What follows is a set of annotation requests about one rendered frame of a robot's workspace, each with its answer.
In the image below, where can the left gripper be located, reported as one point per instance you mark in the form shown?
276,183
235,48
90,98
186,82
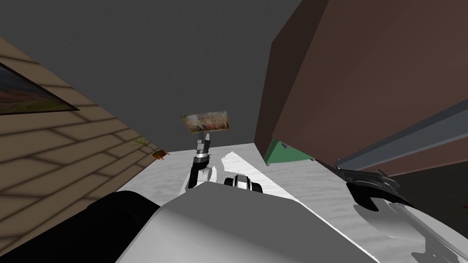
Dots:
202,148

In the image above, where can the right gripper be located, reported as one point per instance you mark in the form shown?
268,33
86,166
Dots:
365,177

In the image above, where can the brown mottled book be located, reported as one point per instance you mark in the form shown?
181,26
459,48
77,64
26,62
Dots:
206,122

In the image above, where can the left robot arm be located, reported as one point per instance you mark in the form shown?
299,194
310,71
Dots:
91,230

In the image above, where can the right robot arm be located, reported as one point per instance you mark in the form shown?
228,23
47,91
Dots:
402,230

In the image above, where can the potted plant in orange pot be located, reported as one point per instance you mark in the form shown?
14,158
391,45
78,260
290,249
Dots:
158,153

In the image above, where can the green box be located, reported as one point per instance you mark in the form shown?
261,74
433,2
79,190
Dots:
283,155

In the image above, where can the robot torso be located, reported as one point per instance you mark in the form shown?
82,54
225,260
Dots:
237,226

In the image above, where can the brown cupboard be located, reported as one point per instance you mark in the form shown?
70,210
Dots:
365,73

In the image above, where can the framed landscape picture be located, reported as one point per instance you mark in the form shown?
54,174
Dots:
25,96

